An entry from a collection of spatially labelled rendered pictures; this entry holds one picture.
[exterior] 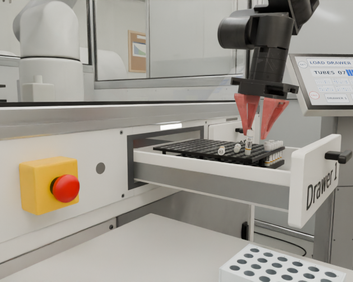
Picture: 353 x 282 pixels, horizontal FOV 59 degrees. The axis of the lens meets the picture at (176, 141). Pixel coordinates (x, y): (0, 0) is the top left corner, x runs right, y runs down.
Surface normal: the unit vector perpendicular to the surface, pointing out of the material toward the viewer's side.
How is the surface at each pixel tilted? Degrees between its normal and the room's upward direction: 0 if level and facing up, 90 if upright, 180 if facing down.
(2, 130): 90
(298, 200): 90
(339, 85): 50
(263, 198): 90
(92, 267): 0
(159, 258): 0
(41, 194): 90
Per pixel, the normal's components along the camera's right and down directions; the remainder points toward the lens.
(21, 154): 0.80, 0.08
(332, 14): -0.67, 0.10
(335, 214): 0.08, 0.14
